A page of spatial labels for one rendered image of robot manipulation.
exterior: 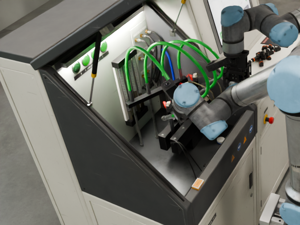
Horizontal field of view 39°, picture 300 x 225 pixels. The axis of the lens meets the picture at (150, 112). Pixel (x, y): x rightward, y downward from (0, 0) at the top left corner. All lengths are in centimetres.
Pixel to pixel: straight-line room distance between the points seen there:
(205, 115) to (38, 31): 86
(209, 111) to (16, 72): 83
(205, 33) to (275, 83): 112
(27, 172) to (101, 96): 174
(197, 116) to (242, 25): 36
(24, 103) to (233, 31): 92
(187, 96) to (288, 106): 37
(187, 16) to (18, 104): 85
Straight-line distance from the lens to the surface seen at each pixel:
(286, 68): 99
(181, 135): 191
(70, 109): 166
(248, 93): 131
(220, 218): 202
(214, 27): 217
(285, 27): 139
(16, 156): 374
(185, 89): 129
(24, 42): 179
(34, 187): 338
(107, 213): 203
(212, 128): 130
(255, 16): 150
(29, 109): 188
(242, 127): 198
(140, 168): 162
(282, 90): 101
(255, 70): 231
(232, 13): 146
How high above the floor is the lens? 219
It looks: 36 degrees down
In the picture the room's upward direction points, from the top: 11 degrees counter-clockwise
